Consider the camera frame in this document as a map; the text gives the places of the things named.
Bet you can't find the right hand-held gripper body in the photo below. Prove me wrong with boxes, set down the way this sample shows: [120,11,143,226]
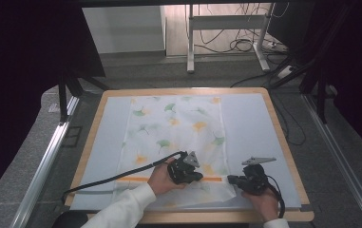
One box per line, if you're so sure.
[240,156,277,196]

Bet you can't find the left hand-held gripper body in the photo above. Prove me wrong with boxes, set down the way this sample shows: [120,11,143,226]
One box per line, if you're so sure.
[166,150,201,186]

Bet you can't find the white leaf-print pillowcase orange zipper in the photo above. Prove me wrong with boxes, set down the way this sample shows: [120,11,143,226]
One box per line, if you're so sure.
[111,95,238,211]

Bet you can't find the person's left hand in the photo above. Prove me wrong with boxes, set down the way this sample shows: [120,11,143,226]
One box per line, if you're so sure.
[146,157,188,197]

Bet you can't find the person's right hand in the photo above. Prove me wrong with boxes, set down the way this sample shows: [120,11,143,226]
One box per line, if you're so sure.
[240,189,281,223]

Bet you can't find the white table mat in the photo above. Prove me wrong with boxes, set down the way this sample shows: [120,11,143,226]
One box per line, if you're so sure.
[69,92,303,213]

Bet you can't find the black metal stand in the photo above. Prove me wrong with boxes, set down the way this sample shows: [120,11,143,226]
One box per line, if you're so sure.
[57,68,110,124]
[268,3,353,125]

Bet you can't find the dark floor hatch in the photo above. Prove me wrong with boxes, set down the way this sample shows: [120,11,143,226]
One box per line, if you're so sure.
[61,125,84,148]

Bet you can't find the white power strip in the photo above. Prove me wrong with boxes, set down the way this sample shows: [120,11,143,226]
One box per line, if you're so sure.
[276,65,297,80]

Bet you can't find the person's dark-clothed leg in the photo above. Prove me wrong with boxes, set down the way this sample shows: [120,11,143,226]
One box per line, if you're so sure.
[51,210,89,228]

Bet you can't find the white cabinet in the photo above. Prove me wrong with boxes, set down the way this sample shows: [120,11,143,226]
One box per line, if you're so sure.
[82,5,167,55]

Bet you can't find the dark curtain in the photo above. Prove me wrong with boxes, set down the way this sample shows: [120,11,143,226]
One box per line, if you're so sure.
[0,0,106,207]
[265,0,362,161]

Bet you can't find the right hand-held gripper black cable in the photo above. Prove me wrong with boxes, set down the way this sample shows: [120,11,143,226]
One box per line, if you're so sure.
[265,174,287,219]

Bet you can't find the hand-held gripper black cable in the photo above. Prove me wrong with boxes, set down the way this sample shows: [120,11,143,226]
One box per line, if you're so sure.
[61,150,188,204]
[265,174,287,219]

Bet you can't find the left hand-held gripper black cable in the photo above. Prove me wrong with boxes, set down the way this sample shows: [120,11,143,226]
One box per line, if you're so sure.
[61,150,188,204]

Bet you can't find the thin black floor cable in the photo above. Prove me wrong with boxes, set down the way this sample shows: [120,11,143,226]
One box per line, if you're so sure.
[272,91,307,147]

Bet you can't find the aluminium floor rail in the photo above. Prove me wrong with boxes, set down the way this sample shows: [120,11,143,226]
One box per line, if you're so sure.
[299,92,362,228]
[9,95,82,228]

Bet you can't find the white metal desk frame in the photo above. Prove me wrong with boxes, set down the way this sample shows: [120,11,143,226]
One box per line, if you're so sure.
[185,3,276,75]

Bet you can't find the tangle of black floor cables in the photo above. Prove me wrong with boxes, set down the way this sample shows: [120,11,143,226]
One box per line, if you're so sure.
[197,3,291,55]

